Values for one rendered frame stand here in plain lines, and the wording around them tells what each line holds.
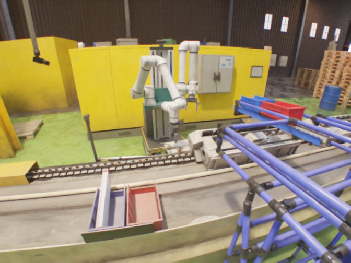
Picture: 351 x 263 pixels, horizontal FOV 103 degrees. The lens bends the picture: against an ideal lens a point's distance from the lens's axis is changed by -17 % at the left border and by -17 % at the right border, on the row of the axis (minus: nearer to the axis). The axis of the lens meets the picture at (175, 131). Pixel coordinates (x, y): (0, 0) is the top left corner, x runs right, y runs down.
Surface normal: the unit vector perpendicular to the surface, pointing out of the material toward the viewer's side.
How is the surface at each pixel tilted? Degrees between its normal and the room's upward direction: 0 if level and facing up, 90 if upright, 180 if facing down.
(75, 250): 89
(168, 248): 89
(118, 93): 90
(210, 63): 90
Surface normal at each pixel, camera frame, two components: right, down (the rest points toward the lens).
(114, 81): 0.22, 0.43
